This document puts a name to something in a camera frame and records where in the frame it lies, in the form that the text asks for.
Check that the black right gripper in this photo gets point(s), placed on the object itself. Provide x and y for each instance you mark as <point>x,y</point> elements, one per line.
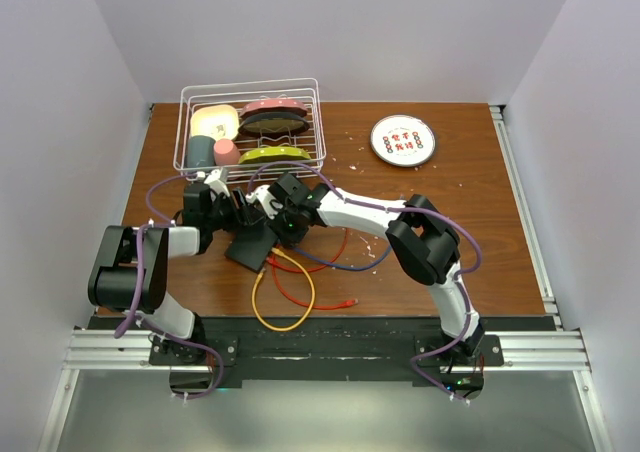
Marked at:
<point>287,238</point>

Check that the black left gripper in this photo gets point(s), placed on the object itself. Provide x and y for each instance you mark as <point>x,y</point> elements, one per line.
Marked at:
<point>246,215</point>

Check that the black network switch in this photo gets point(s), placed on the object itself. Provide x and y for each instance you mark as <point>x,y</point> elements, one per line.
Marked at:
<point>251,244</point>

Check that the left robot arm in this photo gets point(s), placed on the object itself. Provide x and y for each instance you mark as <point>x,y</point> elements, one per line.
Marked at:
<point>130,272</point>

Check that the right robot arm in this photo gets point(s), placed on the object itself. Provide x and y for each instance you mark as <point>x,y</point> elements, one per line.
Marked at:
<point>428,246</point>

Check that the yellow green bowl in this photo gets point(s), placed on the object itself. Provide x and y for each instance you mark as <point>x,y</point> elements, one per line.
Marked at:
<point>272,154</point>

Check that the pink cup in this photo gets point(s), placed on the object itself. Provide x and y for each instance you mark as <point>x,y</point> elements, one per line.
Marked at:
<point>226,153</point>

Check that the grey cup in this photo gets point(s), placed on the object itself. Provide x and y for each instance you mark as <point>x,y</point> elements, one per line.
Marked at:
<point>200,152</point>

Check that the dark brown round plate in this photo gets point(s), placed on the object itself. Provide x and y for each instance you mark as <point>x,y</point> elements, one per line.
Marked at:
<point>273,124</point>

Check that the cream square plate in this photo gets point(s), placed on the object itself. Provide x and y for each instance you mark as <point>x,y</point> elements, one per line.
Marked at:
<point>215,121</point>

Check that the pink round plate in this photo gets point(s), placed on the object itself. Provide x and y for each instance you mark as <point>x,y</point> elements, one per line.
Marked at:
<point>279,104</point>

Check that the white patterned round plate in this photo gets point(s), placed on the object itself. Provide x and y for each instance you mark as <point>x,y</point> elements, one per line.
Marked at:
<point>403,141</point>

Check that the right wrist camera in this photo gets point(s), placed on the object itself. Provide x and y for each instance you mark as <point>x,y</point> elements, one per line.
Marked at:
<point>262,198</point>

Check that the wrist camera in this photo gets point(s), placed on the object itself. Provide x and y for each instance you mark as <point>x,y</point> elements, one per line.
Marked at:
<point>216,180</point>
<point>262,198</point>

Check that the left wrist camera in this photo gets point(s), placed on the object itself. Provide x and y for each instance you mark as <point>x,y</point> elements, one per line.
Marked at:
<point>216,180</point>

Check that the white wire dish rack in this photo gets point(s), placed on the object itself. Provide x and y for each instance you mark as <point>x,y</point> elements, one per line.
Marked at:
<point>240,94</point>

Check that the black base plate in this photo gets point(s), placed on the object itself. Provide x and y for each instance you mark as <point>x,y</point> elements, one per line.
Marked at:
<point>388,349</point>

